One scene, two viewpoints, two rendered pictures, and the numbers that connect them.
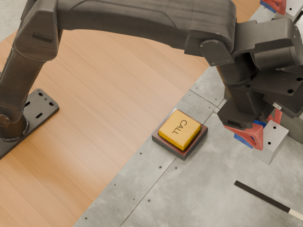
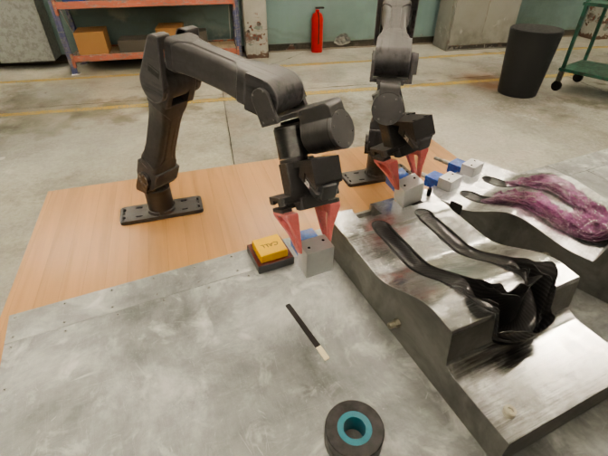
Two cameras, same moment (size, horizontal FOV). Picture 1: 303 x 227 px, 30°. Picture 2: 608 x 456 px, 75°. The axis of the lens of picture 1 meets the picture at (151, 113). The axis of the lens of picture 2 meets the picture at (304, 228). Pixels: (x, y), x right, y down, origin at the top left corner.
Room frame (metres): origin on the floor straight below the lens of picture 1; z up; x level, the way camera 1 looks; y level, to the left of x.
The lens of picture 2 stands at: (-0.05, -0.37, 1.37)
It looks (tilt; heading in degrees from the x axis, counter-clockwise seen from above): 37 degrees down; 23
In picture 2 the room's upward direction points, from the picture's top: straight up
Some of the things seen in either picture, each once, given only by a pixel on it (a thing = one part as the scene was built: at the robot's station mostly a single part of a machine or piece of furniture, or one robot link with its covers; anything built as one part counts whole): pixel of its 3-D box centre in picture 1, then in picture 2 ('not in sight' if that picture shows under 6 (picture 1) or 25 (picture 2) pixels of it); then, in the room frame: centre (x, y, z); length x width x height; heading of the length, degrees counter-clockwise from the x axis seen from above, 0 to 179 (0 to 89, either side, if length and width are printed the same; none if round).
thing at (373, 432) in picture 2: not in sight; (353, 433); (0.22, -0.33, 0.82); 0.08 x 0.08 x 0.04
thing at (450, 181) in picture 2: not in sight; (432, 178); (0.91, -0.33, 0.86); 0.13 x 0.05 x 0.05; 65
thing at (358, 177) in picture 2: not in sight; (377, 164); (0.97, -0.17, 0.84); 0.20 x 0.07 x 0.08; 130
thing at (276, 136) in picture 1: (245, 128); (303, 240); (0.45, -0.16, 0.93); 0.13 x 0.05 x 0.05; 48
